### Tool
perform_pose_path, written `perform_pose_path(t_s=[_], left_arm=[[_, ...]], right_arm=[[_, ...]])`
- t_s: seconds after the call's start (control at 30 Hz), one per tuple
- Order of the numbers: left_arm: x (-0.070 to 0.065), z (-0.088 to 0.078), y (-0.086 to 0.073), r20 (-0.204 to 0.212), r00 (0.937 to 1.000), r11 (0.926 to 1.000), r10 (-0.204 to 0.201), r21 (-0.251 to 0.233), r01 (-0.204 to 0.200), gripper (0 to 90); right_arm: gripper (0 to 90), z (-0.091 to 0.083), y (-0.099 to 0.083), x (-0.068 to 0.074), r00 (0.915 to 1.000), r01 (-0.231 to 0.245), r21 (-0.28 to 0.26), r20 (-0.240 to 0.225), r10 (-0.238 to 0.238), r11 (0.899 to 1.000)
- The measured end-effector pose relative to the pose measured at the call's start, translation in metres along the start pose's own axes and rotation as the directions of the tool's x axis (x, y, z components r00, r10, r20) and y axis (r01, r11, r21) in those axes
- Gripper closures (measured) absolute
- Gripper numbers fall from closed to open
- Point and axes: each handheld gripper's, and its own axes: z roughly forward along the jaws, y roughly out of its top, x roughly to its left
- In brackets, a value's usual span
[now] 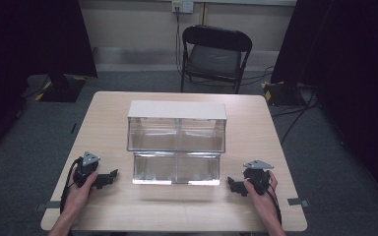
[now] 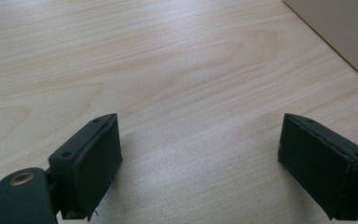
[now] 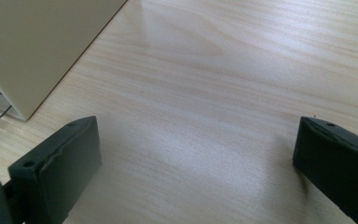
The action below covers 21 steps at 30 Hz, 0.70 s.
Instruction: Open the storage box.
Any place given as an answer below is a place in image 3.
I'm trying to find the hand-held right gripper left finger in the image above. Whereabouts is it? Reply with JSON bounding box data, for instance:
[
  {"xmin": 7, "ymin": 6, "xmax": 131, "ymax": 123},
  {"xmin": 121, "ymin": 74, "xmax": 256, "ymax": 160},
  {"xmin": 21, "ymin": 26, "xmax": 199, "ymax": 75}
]
[{"xmin": 7, "ymin": 116, "xmax": 103, "ymax": 224}]

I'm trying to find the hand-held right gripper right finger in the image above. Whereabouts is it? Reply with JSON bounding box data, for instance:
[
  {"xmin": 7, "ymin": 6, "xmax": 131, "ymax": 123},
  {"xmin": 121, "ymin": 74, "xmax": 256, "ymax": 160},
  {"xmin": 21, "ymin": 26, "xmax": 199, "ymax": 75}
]
[{"xmin": 293, "ymin": 116, "xmax": 358, "ymax": 224}]

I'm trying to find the beige box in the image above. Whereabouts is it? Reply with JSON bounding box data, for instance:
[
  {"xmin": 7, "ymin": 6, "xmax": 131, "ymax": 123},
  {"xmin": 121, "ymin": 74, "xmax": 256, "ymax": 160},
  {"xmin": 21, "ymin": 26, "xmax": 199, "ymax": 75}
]
[{"xmin": 0, "ymin": 0, "xmax": 129, "ymax": 121}]

